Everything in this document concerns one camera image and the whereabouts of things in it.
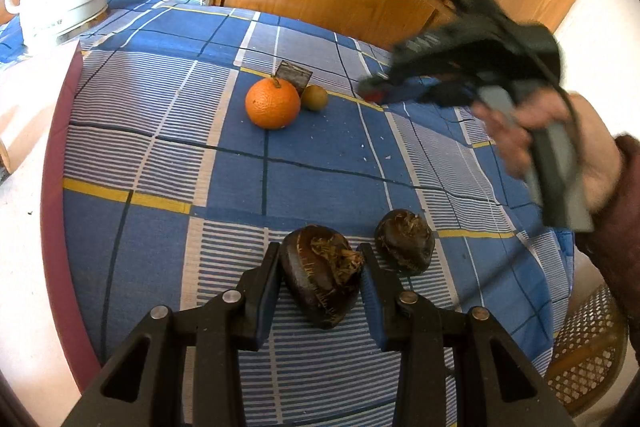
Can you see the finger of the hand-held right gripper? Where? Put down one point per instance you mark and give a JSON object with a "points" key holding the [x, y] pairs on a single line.
{"points": [[450, 94], [395, 83]]}

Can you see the person's right forearm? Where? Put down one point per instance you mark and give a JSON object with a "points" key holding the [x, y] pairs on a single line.
{"points": [[620, 232]]}

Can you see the wicker chair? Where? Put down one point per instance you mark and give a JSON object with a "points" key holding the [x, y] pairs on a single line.
{"points": [[585, 352]]}

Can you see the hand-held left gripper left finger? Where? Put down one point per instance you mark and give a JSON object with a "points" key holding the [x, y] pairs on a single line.
{"points": [[267, 302]]}

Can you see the blue plaid tablecloth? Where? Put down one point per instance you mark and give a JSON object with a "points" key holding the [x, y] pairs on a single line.
{"points": [[325, 167]]}

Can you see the tan round fruit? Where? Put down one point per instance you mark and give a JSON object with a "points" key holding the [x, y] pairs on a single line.
{"points": [[315, 98]]}

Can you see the large orange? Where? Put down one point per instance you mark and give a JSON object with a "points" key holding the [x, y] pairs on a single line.
{"points": [[272, 104]]}

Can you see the pink rimmed white tray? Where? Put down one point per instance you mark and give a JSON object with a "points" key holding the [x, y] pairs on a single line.
{"points": [[25, 232]]}

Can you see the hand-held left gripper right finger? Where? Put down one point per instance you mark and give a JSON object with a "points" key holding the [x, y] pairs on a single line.
{"points": [[370, 302]]}

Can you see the dark brown wrinkled fruit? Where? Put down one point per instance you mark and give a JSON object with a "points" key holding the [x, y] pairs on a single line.
{"points": [[315, 277], [402, 244]]}

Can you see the person's right hand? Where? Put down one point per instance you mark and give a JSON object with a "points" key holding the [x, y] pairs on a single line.
{"points": [[597, 157]]}

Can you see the small dark box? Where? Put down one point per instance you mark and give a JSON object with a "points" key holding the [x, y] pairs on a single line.
{"points": [[295, 77]]}

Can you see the red cherry tomato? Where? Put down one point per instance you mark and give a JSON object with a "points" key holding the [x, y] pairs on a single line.
{"points": [[372, 95]]}

